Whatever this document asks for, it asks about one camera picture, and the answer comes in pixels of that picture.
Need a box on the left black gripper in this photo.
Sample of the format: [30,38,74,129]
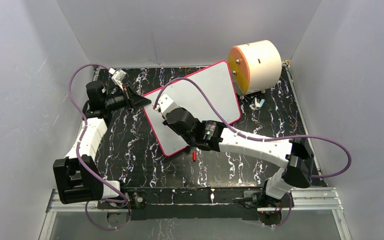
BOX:
[104,85,152,113]

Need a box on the red marker cap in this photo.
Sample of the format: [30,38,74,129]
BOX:
[192,151,197,162]

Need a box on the pink framed whiteboard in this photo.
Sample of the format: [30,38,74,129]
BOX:
[144,60,242,157]

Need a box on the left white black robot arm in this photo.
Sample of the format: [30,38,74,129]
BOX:
[53,80,151,208]

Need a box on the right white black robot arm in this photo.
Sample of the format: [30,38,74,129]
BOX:
[162,107,314,208]

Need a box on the black whiteboard foot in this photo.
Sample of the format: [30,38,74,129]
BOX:
[185,147,191,155]

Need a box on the small white clip object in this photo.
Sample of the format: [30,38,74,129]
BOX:
[249,97,265,111]

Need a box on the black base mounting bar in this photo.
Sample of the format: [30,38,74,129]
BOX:
[95,186,284,222]

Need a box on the cream cylinder with orange face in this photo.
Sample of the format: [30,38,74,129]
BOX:
[227,40,282,96]

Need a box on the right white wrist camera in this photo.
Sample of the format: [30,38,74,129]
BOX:
[154,93,179,118]

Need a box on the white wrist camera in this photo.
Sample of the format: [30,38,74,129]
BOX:
[108,68,127,89]
[154,93,179,118]

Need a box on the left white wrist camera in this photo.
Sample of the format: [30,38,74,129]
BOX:
[108,68,127,89]

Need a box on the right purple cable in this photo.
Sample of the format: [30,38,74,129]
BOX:
[152,77,353,228]

